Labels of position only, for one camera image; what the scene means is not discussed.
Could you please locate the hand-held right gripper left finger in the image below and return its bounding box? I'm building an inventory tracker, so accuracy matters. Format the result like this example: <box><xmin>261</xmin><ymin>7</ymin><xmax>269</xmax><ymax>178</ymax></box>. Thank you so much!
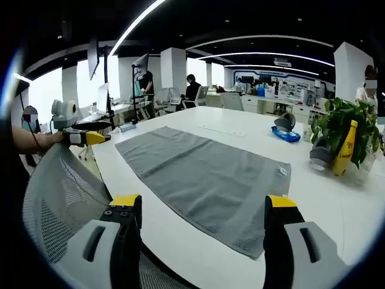
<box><xmin>58</xmin><ymin>194</ymin><xmax>143</xmax><ymax>289</ymax></box>

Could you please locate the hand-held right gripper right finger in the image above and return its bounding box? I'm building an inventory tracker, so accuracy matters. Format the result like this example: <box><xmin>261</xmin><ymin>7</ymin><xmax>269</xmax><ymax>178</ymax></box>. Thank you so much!
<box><xmin>263</xmin><ymin>194</ymin><xmax>350</xmax><ymax>289</ymax></box>

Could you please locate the grey towel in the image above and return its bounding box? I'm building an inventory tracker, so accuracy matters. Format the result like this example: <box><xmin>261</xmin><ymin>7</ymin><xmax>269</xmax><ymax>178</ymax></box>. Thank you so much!
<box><xmin>114</xmin><ymin>126</ymin><xmax>292</xmax><ymax>259</ymax></box>

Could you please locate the silver desktop monitor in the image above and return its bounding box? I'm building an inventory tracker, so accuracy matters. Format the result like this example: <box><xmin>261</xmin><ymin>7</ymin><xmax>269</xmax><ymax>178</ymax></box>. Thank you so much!
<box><xmin>96</xmin><ymin>82</ymin><xmax>111</xmax><ymax>116</ymax></box>

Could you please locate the black monitor pole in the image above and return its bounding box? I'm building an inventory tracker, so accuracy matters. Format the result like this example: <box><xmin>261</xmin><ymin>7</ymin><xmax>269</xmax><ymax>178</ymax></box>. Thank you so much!
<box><xmin>102</xmin><ymin>45</ymin><xmax>116</xmax><ymax>129</ymax></box>

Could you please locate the white table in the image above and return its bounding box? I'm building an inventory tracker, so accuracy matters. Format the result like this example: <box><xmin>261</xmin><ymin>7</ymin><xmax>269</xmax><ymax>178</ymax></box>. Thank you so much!
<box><xmin>90</xmin><ymin>105</ymin><xmax>385</xmax><ymax>289</ymax></box>

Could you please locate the grey mesh office chair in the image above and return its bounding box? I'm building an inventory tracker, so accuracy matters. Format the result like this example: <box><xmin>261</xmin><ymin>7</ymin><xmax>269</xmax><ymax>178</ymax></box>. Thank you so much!
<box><xmin>22</xmin><ymin>141</ymin><xmax>189</xmax><ymax>289</ymax></box>

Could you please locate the black monitor on pole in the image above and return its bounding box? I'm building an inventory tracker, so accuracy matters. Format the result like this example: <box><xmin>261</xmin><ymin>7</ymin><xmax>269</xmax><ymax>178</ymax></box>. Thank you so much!
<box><xmin>87</xmin><ymin>36</ymin><xmax>100</xmax><ymax>81</ymax></box>

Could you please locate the black monitor on stand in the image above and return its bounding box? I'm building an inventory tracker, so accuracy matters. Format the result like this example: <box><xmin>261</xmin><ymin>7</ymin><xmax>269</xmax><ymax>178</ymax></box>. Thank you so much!
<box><xmin>131</xmin><ymin>53</ymin><xmax>150</xmax><ymax>70</ymax></box>

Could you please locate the yellow bottle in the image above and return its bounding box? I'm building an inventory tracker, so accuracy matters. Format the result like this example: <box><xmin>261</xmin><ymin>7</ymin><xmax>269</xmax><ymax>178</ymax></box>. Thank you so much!
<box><xmin>331</xmin><ymin>119</ymin><xmax>359</xmax><ymax>177</ymax></box>

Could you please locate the white office chair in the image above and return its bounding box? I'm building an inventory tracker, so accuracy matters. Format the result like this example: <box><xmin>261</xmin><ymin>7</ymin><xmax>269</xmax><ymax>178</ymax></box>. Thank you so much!
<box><xmin>182</xmin><ymin>85</ymin><xmax>210</xmax><ymax>110</ymax></box>
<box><xmin>220</xmin><ymin>92</ymin><xmax>245</xmax><ymax>112</ymax></box>

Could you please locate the blue packet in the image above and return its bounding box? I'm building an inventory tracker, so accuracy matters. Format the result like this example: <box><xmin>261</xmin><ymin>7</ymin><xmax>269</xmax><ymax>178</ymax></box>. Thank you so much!
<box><xmin>271</xmin><ymin>125</ymin><xmax>301</xmax><ymax>143</ymax></box>

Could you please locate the green potted plant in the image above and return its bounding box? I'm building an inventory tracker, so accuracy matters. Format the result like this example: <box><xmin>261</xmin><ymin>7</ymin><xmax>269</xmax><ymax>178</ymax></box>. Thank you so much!
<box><xmin>310</xmin><ymin>96</ymin><xmax>382</xmax><ymax>169</ymax></box>

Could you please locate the black cable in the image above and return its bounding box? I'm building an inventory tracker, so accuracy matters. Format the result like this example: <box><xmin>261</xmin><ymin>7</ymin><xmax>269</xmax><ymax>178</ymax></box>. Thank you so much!
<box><xmin>18</xmin><ymin>90</ymin><xmax>43</xmax><ymax>155</ymax></box>

